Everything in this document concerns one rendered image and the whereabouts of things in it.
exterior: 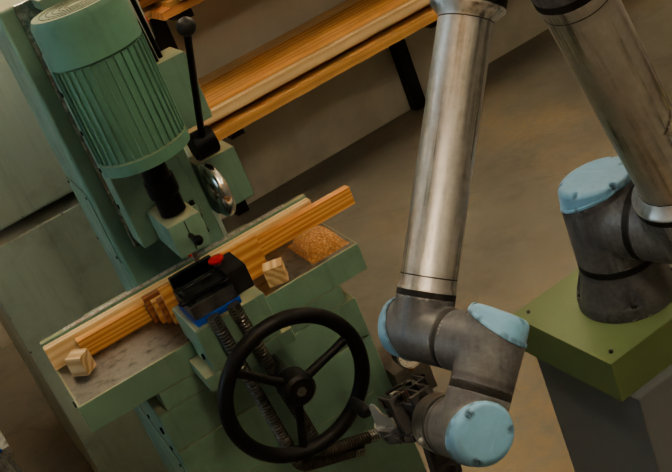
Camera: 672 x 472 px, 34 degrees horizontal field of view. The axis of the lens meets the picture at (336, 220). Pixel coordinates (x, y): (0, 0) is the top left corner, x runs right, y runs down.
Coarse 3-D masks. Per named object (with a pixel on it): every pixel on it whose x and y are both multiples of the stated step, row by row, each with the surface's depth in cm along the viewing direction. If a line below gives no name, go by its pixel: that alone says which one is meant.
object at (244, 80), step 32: (160, 0) 398; (192, 0) 394; (352, 0) 468; (384, 0) 450; (416, 0) 441; (160, 32) 436; (288, 32) 459; (320, 32) 442; (352, 32) 434; (384, 32) 444; (256, 64) 435; (288, 64) 425; (320, 64) 436; (352, 64) 432; (224, 96) 415; (256, 96) 416; (288, 96) 422; (416, 96) 503; (192, 128) 407; (224, 128) 411
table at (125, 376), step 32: (320, 224) 221; (288, 256) 214; (352, 256) 209; (288, 288) 204; (320, 288) 207; (128, 352) 203; (160, 352) 198; (192, 352) 199; (64, 384) 201; (96, 384) 196; (128, 384) 195; (160, 384) 197; (96, 416) 193
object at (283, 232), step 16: (336, 192) 222; (304, 208) 221; (320, 208) 221; (336, 208) 223; (288, 224) 219; (304, 224) 220; (272, 240) 218; (288, 240) 219; (144, 304) 209; (112, 320) 208; (128, 320) 208; (144, 320) 210; (80, 336) 206; (96, 336) 206; (112, 336) 208; (96, 352) 207
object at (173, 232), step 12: (156, 216) 210; (180, 216) 206; (192, 216) 204; (156, 228) 214; (168, 228) 203; (180, 228) 204; (192, 228) 205; (204, 228) 206; (168, 240) 208; (180, 240) 205; (192, 240) 206; (204, 240) 207; (180, 252) 205; (192, 252) 206
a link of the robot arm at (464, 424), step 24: (432, 408) 155; (456, 408) 148; (480, 408) 146; (504, 408) 147; (432, 432) 152; (456, 432) 145; (480, 432) 146; (504, 432) 147; (456, 456) 147; (480, 456) 146; (504, 456) 148
